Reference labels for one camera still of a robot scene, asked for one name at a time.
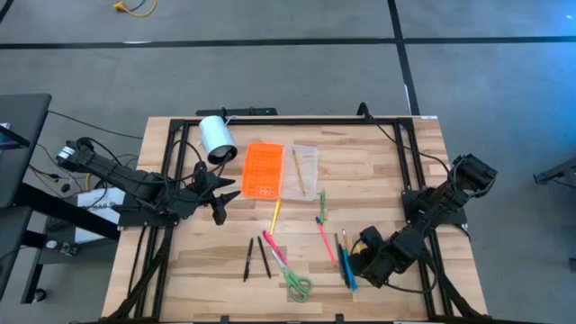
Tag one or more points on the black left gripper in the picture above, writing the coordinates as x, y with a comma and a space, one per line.
202, 186

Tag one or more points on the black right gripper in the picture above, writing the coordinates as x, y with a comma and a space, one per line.
378, 263

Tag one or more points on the black pen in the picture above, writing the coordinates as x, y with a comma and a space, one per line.
343, 274
248, 261
264, 257

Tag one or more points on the pink pen with blue tip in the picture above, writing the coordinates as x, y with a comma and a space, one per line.
325, 240

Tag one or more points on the short yellow pen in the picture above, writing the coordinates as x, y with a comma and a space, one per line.
275, 217

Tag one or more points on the green pen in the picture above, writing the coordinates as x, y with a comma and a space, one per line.
322, 206

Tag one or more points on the pink highlighter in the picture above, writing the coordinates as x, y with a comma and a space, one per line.
274, 246

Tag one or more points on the tan wooden pencil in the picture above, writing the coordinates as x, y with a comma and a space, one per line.
299, 172

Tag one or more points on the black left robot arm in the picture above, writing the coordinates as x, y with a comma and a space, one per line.
126, 177

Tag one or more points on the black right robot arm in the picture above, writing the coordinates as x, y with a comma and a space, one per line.
432, 207

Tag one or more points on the orange plastic box lid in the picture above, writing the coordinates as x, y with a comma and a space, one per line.
262, 171

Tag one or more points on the clear plastic supply box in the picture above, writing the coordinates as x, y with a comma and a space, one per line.
310, 180

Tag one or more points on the white printed box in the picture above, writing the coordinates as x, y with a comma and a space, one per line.
96, 198

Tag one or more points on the black power strip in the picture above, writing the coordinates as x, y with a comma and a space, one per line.
243, 111

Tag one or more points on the small white round device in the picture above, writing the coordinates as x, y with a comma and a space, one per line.
51, 245

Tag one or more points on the dark grey desk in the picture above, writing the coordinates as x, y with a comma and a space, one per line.
22, 135

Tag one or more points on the blue screen device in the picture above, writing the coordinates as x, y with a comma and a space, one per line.
9, 137

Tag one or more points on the black metal stand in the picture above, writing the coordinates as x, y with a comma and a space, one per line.
558, 173

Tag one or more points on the black aluminium table frame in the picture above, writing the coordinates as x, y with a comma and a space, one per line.
292, 121

